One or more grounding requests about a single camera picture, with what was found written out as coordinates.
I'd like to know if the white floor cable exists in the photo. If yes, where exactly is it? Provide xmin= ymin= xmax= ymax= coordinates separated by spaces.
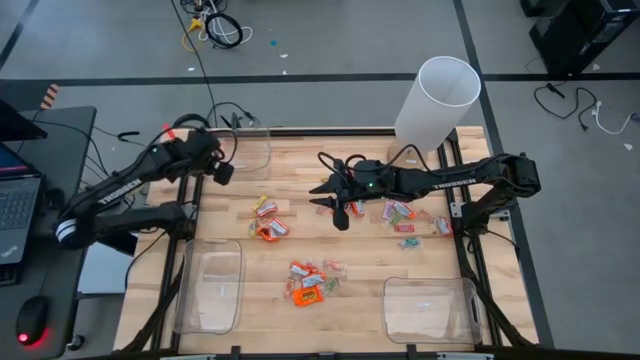
xmin=197 ymin=19 xmax=255 ymax=47

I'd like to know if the large orange Reese's pack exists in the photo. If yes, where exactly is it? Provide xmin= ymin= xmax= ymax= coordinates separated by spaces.
xmin=292 ymin=286 xmax=325 ymax=308

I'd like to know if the long black floor cable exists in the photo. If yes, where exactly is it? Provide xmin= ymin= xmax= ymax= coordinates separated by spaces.
xmin=169 ymin=0 xmax=219 ymax=127

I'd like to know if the black power cable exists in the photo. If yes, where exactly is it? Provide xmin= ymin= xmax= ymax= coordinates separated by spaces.
xmin=532 ymin=81 xmax=600 ymax=133

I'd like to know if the black coiled cable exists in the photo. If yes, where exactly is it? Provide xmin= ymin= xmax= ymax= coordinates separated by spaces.
xmin=203 ymin=10 xmax=245 ymax=50

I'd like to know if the black monitor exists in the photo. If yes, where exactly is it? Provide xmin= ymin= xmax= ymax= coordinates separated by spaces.
xmin=0 ymin=97 xmax=49 ymax=144

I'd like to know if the black computer mouse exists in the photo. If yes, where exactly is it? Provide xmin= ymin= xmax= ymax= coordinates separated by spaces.
xmin=13 ymin=294 xmax=52 ymax=347

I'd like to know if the white shade table lamp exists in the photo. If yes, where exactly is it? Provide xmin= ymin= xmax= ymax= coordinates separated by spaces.
xmin=387 ymin=54 xmax=483 ymax=176

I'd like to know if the black computer tower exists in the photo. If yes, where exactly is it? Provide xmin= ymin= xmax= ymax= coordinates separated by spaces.
xmin=519 ymin=0 xmax=640 ymax=77

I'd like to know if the red white candy wrapper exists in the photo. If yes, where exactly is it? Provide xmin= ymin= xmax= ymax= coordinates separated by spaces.
xmin=433 ymin=216 xmax=454 ymax=238

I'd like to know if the black desk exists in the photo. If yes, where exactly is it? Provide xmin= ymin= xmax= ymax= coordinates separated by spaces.
xmin=0 ymin=104 xmax=99 ymax=360

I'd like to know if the yellow extension cable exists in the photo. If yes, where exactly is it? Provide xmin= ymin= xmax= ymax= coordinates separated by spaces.
xmin=180 ymin=16 xmax=207 ymax=54

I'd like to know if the black cable bundle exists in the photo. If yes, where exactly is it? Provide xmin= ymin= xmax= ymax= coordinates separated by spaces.
xmin=172 ymin=102 xmax=261 ymax=130

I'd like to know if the clear plastic bin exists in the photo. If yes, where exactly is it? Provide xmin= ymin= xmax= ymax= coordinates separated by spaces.
xmin=171 ymin=238 xmax=247 ymax=336
xmin=381 ymin=276 xmax=484 ymax=346
xmin=193 ymin=127 xmax=273 ymax=182

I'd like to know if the black laptop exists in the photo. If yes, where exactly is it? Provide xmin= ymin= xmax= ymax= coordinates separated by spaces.
xmin=0 ymin=142 xmax=45 ymax=266

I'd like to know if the small black desk device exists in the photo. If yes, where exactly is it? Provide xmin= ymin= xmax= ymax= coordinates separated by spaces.
xmin=43 ymin=187 xmax=66 ymax=211

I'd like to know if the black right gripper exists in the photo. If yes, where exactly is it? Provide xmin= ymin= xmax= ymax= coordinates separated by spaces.
xmin=308 ymin=167 xmax=359 ymax=232

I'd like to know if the white charger cable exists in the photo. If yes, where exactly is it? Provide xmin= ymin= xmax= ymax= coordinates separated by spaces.
xmin=591 ymin=99 xmax=640 ymax=136

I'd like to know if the orange black striped marker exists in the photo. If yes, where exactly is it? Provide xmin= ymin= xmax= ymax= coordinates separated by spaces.
xmin=39 ymin=83 xmax=61 ymax=111

